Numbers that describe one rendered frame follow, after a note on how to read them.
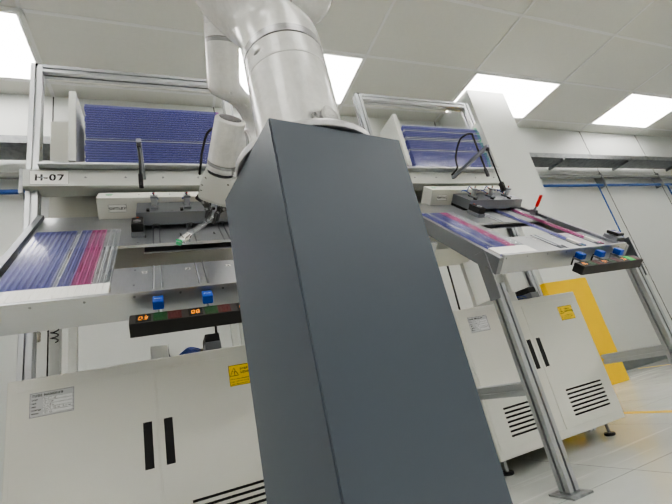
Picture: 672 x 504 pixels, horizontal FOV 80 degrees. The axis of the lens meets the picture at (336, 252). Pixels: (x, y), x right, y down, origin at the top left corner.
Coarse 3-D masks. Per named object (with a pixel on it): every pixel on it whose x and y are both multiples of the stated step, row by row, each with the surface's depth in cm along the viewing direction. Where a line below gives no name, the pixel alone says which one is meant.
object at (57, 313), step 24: (168, 288) 96; (192, 288) 98; (216, 288) 100; (0, 312) 83; (24, 312) 85; (48, 312) 87; (72, 312) 89; (96, 312) 91; (120, 312) 93; (144, 312) 95
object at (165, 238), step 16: (48, 224) 136; (64, 224) 138; (80, 224) 139; (96, 224) 140; (112, 224) 141; (128, 224) 143; (208, 224) 150; (224, 224) 151; (128, 240) 128; (144, 240) 130; (160, 240) 130; (192, 240) 133; (208, 240) 134; (224, 240) 136
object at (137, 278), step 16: (128, 272) 107; (144, 272) 108; (160, 272) 109; (176, 272) 109; (192, 272) 110; (208, 272) 111; (224, 272) 112; (112, 288) 98; (128, 288) 99; (144, 288) 99
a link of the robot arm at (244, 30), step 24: (216, 0) 59; (240, 0) 57; (264, 0) 56; (288, 0) 57; (216, 24) 64; (240, 24) 58; (264, 24) 55; (288, 24) 55; (312, 24) 59; (240, 48) 60
